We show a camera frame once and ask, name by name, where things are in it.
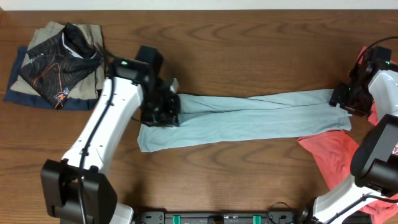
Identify light blue polo shirt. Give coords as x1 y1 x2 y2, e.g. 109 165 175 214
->
137 89 351 152

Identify red t-shirt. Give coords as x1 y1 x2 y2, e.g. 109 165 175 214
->
297 45 397 223

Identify folded beige garment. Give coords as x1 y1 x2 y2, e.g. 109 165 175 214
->
11 22 105 100

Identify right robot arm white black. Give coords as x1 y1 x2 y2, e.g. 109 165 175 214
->
301 61 397 223

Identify black orange patterned shirt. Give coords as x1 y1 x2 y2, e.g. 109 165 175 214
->
20 23 103 109

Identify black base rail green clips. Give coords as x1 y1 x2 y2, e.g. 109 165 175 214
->
135 211 295 224

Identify folded navy blue garment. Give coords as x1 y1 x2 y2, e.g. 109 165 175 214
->
3 46 97 111

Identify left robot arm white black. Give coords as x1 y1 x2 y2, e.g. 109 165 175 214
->
40 58 180 223

